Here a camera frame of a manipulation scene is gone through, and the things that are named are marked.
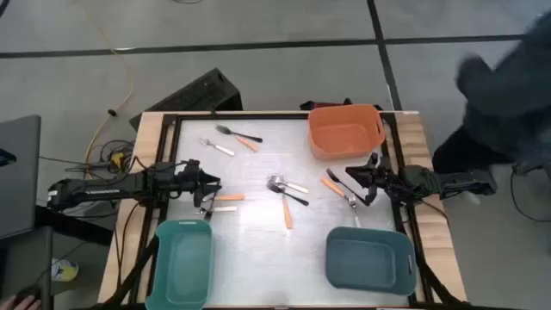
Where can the black perforated case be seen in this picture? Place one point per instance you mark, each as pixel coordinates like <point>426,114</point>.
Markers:
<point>198,94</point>

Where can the dark blue object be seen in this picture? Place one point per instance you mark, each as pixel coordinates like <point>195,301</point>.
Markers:
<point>6,157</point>

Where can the black metal table frame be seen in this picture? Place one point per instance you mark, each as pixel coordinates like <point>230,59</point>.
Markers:
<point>258,116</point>

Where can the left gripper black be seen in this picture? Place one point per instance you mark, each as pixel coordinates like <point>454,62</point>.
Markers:
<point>187,181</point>

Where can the person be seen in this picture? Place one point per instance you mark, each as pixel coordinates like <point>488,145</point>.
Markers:
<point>508,94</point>

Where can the person's hand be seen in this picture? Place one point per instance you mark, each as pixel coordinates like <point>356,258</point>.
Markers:
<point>19,303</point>

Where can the grey laptop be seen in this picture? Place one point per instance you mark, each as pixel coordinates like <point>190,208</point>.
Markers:
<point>19,181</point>

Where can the yellow and white packet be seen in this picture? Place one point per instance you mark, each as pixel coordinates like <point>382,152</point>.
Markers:
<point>64,270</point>

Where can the dark red and black object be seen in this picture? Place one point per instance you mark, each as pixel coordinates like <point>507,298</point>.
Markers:
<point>323,104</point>

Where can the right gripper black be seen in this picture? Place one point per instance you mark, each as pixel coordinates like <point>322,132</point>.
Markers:
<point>387,183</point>

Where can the black fork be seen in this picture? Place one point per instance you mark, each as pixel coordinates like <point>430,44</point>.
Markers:
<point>297,200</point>
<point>333,174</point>
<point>209,213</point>
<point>224,129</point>

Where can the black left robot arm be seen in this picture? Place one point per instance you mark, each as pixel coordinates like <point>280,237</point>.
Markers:
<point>94,191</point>

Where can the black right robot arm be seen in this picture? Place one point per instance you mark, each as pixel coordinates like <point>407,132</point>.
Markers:
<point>452,183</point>

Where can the orange plastic bin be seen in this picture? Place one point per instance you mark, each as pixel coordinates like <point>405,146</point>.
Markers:
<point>344,133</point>

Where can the dark blue-grey plastic bin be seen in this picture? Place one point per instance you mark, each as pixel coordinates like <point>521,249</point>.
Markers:
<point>366,262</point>

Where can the light teal plastic bin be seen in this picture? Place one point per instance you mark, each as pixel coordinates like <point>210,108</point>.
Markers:
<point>183,267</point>

